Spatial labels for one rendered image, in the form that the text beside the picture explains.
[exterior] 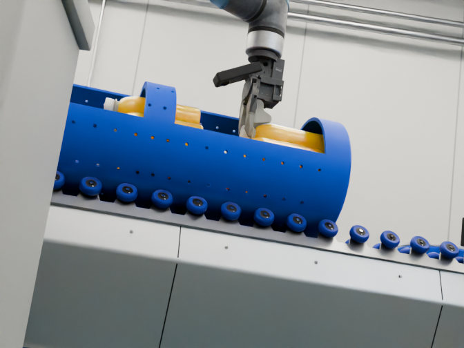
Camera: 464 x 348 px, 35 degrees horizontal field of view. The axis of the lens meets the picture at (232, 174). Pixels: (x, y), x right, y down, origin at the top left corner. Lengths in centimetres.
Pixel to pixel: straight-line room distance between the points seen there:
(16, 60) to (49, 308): 84
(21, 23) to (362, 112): 463
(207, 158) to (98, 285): 34
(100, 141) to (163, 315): 38
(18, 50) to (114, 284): 83
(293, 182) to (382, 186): 362
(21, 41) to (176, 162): 83
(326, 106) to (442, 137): 85
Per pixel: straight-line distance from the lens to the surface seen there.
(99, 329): 153
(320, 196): 161
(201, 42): 531
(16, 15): 75
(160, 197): 153
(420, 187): 527
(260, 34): 176
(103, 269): 149
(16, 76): 75
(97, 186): 152
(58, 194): 152
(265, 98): 173
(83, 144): 151
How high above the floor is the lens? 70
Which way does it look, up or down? 12 degrees up
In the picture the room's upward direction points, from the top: 8 degrees clockwise
